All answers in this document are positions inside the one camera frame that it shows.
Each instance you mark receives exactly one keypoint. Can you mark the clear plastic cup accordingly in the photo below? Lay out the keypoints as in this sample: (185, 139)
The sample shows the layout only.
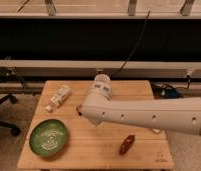
(103, 78)

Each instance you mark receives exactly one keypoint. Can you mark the white rectangular block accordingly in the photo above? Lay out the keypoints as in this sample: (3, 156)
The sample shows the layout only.
(156, 131)

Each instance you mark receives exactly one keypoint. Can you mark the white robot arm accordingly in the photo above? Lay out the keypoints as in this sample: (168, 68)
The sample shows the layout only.
(179, 115)

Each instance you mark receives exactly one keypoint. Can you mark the red-brown oblong snack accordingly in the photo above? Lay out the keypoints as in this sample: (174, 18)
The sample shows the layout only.
(126, 145)

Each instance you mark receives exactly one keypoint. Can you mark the wooden table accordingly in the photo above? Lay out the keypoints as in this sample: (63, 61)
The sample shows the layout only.
(94, 147)

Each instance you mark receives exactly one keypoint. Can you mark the green ceramic bowl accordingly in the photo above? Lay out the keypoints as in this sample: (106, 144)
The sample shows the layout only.
(48, 137)

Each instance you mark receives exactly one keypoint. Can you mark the dark chocolate bar box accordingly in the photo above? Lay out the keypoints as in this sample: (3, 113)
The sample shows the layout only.
(78, 110)

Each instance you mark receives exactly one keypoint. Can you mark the white plastic bottle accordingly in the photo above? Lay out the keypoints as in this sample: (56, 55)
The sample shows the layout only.
(58, 98)

